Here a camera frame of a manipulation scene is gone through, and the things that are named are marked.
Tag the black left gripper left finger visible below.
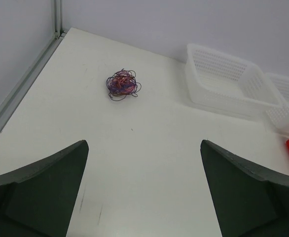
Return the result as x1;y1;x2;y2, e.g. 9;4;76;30
0;140;89;237

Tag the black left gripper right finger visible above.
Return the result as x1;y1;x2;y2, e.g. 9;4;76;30
200;140;289;237

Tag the pink thin cable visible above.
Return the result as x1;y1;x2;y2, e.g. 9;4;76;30
108;71;137;96

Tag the purple thin cable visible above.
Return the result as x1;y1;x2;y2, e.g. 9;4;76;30
107;68;142;102

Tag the white perforated basket left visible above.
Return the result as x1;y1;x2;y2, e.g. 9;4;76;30
185;43;289;117

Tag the aluminium frame post left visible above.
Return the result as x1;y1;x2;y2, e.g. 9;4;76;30
0;0;63;132

